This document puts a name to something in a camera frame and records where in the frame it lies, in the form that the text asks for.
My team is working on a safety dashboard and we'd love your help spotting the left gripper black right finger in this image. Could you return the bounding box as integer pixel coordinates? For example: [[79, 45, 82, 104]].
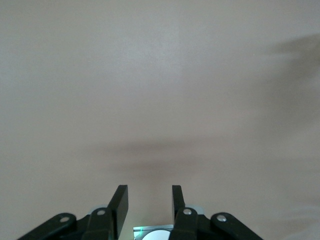
[[169, 184, 262, 240]]

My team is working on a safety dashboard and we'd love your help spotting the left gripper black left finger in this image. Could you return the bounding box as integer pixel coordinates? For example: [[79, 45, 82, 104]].
[[17, 184, 130, 240]]

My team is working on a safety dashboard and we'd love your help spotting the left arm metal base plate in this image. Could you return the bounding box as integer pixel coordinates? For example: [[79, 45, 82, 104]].
[[133, 224, 175, 240]]

